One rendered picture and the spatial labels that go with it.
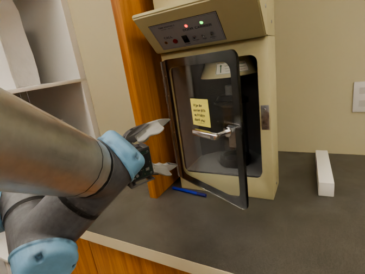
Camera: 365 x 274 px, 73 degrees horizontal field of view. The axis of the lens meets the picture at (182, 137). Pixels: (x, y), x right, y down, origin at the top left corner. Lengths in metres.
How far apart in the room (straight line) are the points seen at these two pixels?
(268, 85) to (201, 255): 0.46
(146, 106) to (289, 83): 0.61
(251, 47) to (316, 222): 0.48
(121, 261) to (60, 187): 0.63
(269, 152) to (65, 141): 0.61
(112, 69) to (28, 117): 1.33
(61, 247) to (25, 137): 0.19
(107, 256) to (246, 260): 0.46
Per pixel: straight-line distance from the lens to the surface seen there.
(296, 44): 1.12
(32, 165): 0.22
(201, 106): 0.68
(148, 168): 0.49
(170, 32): 0.71
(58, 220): 0.37
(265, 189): 0.81
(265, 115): 0.72
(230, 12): 0.64
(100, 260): 0.96
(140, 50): 0.82
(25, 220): 0.40
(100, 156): 0.29
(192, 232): 0.72
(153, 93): 0.85
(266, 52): 0.70
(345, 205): 0.84
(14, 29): 1.78
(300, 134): 1.18
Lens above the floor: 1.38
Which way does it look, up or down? 17 degrees down
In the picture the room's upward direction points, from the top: 8 degrees counter-clockwise
